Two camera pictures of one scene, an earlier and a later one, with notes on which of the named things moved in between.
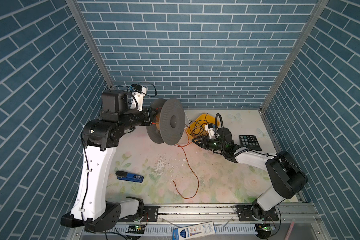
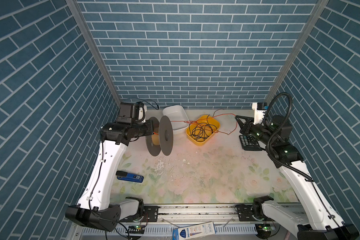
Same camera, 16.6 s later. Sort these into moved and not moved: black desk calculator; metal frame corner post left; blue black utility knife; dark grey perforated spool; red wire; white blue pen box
Moved: dark grey perforated spool; red wire
Not moved: blue black utility knife; metal frame corner post left; black desk calculator; white blue pen box
